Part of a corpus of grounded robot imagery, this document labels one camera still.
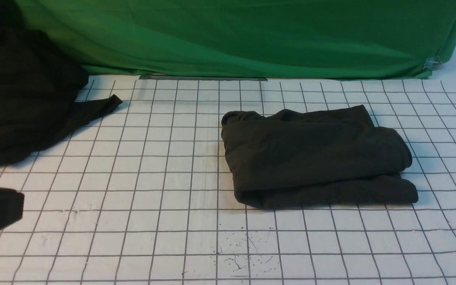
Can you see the dark gray long-sleeved shirt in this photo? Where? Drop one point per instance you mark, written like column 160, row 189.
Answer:
column 291, row 160

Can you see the metal binder clip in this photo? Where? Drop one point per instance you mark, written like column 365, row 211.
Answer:
column 432, row 63

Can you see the black garment pile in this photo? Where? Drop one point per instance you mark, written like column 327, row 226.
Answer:
column 39, row 86

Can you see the green backdrop cloth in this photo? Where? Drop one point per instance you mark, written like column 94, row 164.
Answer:
column 283, row 39

